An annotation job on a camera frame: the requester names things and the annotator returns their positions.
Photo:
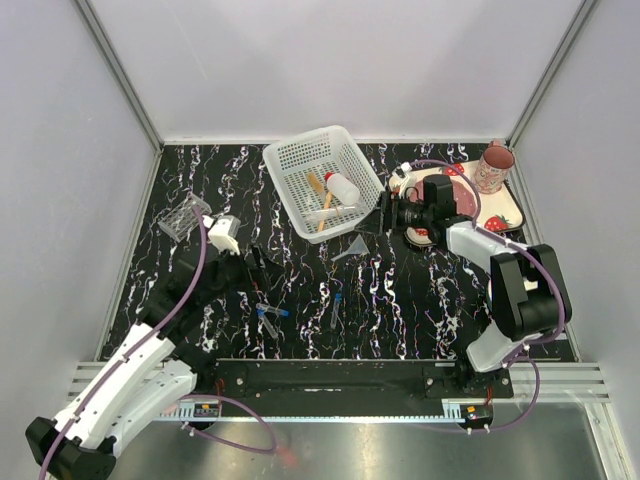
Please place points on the blue cap test tube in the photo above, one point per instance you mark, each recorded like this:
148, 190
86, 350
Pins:
335, 311
267, 324
271, 309

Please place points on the wooden test tube clamp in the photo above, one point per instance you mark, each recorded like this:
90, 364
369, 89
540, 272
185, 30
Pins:
325, 210

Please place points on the clear test tube rack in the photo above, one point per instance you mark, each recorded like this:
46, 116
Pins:
181, 220

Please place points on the white plastic perforated basket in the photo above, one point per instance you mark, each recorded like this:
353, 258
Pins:
324, 181

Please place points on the pink patterned mug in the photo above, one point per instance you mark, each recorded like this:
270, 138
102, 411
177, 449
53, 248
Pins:
493, 168

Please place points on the strawberry pattern tray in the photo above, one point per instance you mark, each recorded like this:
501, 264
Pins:
499, 212

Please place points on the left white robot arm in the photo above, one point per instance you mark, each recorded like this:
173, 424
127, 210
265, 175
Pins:
152, 370

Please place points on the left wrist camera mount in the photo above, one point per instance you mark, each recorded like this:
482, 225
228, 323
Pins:
222, 233

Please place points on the bundle of plastic pipettes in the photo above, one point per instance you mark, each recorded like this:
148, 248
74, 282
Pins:
336, 211

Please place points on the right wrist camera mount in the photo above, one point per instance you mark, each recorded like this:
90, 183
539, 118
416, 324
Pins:
401, 178

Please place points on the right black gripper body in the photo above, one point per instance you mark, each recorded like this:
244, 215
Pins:
414, 215

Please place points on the pink dotted plate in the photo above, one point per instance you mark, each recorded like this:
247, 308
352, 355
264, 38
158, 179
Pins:
462, 196

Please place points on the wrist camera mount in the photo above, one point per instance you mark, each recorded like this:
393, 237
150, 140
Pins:
401, 178
222, 233

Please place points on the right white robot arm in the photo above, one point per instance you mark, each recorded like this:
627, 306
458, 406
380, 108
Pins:
528, 298

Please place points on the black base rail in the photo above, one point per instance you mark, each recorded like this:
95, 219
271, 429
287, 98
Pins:
343, 389

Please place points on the clear plastic funnel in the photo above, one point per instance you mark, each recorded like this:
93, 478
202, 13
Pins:
357, 248

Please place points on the wash bottle red cap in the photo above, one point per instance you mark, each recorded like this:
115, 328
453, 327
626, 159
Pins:
342, 188

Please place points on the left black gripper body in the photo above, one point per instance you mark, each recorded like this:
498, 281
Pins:
254, 278

